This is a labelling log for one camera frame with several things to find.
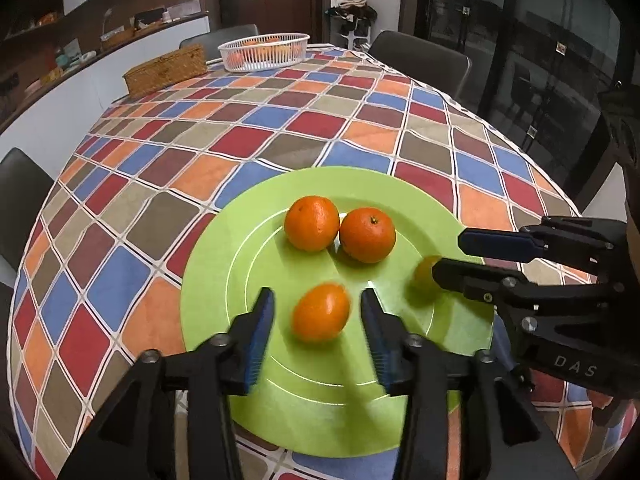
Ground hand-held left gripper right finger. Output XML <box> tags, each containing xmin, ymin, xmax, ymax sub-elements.
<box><xmin>360</xmin><ymin>287</ymin><xmax>581</xmax><ymax>480</ymax></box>

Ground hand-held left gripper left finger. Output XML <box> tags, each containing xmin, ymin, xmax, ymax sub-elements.
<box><xmin>57</xmin><ymin>287</ymin><xmax>277</xmax><ymax>480</ymax></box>

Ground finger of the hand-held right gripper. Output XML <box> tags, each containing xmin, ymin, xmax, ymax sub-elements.
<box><xmin>432</xmin><ymin>257</ymin><xmax>624</xmax><ymax>341</ymax></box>
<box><xmin>458</xmin><ymin>216</ymin><xmax>627</xmax><ymax>284</ymax></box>

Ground green plate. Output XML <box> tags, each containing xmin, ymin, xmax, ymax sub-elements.
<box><xmin>180</xmin><ymin>165</ymin><xmax>496</xmax><ymax>459</ymax></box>

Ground white plastic basket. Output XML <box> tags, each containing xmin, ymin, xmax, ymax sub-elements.
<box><xmin>217</xmin><ymin>32</ymin><xmax>311</xmax><ymax>73</ymax></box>

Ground dark grey chair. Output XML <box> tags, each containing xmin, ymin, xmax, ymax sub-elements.
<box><xmin>179</xmin><ymin>23</ymin><xmax>261</xmax><ymax>63</ymax></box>
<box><xmin>562</xmin><ymin>110</ymin><xmax>619</xmax><ymax>216</ymax></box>
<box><xmin>367</xmin><ymin>30</ymin><xmax>473</xmax><ymax>102</ymax></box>
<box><xmin>0</xmin><ymin>147</ymin><xmax>55</xmax><ymax>288</ymax></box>

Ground colourful checkered tablecloth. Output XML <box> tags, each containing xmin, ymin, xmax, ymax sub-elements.
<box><xmin>10</xmin><ymin>42</ymin><xmax>636</xmax><ymax>480</ymax></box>

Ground glass sliding door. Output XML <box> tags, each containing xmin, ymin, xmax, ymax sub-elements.
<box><xmin>415</xmin><ymin>0</ymin><xmax>628</xmax><ymax>161</ymax></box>

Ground shoe rack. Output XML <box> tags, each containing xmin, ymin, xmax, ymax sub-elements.
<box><xmin>325</xmin><ymin>0</ymin><xmax>379</xmax><ymax>53</ymax></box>

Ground wicker box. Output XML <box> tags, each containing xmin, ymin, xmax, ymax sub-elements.
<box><xmin>122</xmin><ymin>43</ymin><xmax>208</xmax><ymax>100</ymax></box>

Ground white sideboard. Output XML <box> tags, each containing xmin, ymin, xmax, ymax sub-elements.
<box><xmin>0</xmin><ymin>10</ymin><xmax>211</xmax><ymax>171</ymax></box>

